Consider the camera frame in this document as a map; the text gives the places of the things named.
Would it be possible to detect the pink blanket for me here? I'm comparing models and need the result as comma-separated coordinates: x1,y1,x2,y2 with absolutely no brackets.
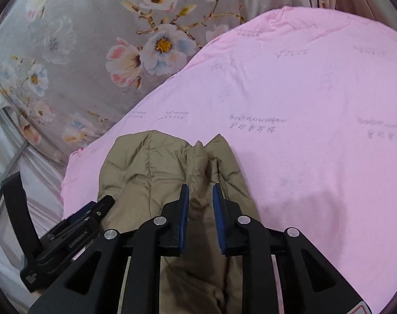
59,6,397,314

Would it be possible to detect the white satin cloth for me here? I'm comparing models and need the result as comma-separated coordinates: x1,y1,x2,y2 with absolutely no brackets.
0,78,70,301

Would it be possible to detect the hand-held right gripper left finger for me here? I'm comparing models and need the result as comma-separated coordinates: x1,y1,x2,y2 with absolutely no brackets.
28,184,190,314

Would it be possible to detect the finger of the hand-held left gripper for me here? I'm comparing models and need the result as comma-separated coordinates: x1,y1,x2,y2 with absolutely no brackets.
62,194,116,227

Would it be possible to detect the khaki padded jacket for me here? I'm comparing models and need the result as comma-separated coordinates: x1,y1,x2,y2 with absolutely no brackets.
97,130,262,314

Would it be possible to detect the grey floral bedsheet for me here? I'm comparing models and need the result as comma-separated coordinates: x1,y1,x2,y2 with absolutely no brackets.
0,0,304,167

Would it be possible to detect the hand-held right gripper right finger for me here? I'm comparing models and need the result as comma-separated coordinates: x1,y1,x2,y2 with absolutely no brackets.
212,184,372,314

